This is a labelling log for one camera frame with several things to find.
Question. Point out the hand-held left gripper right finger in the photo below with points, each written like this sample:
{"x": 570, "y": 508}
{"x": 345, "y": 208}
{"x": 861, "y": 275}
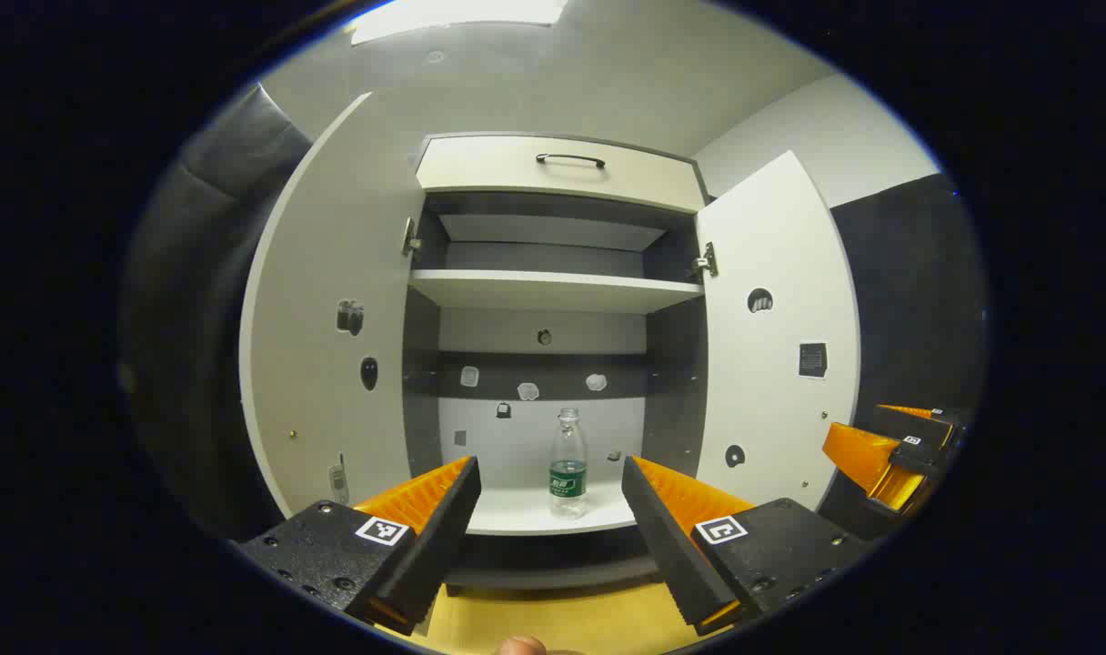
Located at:
{"x": 667, "y": 546}

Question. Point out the white cabinet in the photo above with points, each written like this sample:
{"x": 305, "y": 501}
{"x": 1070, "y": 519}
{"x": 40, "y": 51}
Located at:
{"x": 517, "y": 455}

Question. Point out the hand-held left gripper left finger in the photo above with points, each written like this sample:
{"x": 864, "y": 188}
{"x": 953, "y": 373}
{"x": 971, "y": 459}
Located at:
{"x": 439, "y": 546}

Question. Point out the ceiling light panel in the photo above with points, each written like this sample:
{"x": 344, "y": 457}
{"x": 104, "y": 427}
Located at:
{"x": 453, "y": 16}

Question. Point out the white cabinet shelf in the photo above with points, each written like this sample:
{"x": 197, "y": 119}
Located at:
{"x": 553, "y": 289}

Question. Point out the white cabinet drawer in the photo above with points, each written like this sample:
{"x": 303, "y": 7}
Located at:
{"x": 498, "y": 168}

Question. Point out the metal door hinge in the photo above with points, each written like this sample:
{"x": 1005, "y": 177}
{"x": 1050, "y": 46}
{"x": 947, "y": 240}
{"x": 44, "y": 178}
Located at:
{"x": 411, "y": 238}
{"x": 704, "y": 262}

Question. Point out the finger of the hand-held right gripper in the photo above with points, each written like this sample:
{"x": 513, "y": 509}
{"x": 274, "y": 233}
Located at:
{"x": 867, "y": 459}
{"x": 917, "y": 423}

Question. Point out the white cabinet door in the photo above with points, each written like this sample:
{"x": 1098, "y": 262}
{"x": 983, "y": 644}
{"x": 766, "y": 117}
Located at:
{"x": 335, "y": 236}
{"x": 771, "y": 236}

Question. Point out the clear plastic bottle green label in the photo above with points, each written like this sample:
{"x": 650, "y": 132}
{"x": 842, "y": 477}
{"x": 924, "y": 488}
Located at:
{"x": 568, "y": 482}

